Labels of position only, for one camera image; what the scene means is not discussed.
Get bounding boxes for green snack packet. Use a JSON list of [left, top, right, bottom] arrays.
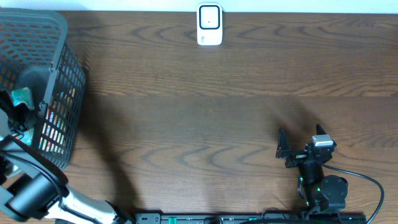
[[11, 87, 35, 146]]

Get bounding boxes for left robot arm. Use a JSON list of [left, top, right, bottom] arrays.
[[1, 90, 136, 223]]

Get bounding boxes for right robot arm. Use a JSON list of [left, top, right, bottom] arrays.
[[275, 124, 348, 219]]

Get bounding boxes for white barcode scanner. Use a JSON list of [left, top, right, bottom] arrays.
[[197, 2, 223, 46]]

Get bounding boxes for black plastic mesh basket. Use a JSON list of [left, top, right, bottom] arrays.
[[1, 8, 86, 169]]

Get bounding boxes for black camera cable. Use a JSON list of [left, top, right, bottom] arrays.
[[322, 163, 386, 224]]

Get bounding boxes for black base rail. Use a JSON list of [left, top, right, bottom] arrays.
[[134, 211, 367, 224]]

